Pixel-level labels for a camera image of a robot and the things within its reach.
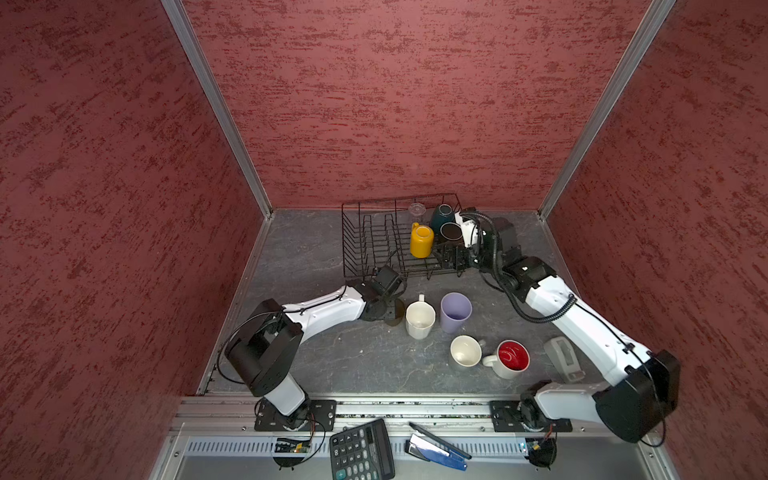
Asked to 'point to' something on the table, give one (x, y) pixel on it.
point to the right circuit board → (541, 451)
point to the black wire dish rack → (397, 233)
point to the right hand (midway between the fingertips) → (444, 251)
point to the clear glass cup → (417, 210)
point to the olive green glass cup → (395, 312)
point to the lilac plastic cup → (455, 308)
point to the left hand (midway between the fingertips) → (384, 316)
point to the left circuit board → (288, 445)
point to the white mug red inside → (511, 361)
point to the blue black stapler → (429, 447)
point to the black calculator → (362, 452)
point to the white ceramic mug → (420, 317)
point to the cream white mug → (466, 350)
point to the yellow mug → (422, 240)
